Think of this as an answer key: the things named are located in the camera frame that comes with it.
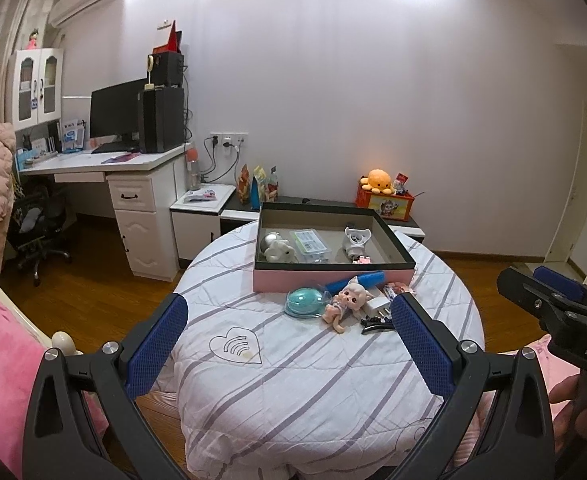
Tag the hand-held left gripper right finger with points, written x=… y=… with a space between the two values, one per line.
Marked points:
x=423 y=345

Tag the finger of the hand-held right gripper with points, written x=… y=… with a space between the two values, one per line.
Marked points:
x=518 y=282
x=558 y=280

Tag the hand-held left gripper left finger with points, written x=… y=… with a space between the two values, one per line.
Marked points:
x=158 y=340

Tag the black hair clip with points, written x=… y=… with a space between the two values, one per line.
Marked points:
x=376 y=326

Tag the white charger plug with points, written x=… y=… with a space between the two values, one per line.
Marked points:
x=378 y=307

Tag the colourful small packet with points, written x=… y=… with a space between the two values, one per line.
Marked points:
x=398 y=289

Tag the blue tube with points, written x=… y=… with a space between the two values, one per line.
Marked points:
x=373 y=277

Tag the small doll figure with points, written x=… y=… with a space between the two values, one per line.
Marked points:
x=346 y=305

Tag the small pink toy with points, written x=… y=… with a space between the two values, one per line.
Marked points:
x=361 y=260

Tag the white cat-shaped device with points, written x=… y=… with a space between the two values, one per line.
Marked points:
x=356 y=240

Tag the teal dome case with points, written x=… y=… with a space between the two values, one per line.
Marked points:
x=303 y=304

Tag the pink box with black rim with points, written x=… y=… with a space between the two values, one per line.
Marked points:
x=298 y=279

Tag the silver ball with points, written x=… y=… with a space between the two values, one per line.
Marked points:
x=271 y=241

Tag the white plush toy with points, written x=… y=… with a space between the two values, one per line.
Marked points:
x=281 y=252

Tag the clear plastic packet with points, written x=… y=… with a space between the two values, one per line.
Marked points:
x=311 y=242

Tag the person's right hand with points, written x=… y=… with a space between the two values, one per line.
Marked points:
x=563 y=390

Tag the white door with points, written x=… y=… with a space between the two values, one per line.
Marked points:
x=573 y=185

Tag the white desk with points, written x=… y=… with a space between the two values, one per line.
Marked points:
x=138 y=230

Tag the low white cabinet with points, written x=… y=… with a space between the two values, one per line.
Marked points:
x=193 y=232

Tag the round table, striped cloth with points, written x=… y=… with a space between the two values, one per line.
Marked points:
x=298 y=385

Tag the orange printed box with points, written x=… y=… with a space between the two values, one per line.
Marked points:
x=388 y=207

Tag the printed paper packet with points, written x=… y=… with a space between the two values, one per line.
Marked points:
x=201 y=195

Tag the pink bed blanket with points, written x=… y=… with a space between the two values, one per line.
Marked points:
x=8 y=385

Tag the black office chair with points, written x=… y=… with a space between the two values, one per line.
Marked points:
x=38 y=230

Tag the orange octopus plush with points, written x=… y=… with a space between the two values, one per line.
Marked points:
x=377 y=182

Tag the bottle with orange cap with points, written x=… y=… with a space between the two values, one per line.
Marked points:
x=194 y=170

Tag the orange snack bag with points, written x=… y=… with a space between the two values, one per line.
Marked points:
x=244 y=185

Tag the yellow and blue snack bag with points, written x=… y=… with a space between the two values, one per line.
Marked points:
x=259 y=190

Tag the pink mouse pad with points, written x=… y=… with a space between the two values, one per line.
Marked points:
x=123 y=159

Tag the red and white snack bag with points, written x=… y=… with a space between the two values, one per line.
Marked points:
x=273 y=185

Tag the black keyboard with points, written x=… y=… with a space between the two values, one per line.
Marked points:
x=110 y=147

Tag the black computer tower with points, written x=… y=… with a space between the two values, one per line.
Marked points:
x=163 y=120

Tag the blue and white box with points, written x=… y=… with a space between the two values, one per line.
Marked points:
x=73 y=135

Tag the black monitor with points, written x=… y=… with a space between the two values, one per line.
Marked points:
x=115 y=110

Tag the cream desk ornament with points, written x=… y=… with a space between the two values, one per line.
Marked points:
x=149 y=72

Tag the black speaker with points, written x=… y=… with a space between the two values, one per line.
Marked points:
x=168 y=70

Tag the white hutch cabinet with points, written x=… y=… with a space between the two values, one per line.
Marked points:
x=35 y=85

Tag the red box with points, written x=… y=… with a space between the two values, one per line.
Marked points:
x=171 y=40

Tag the pink figurine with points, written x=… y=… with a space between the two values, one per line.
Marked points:
x=34 y=40

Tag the white bed frame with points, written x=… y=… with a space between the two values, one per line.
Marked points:
x=62 y=342

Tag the white wall outlet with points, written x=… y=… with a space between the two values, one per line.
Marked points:
x=229 y=139

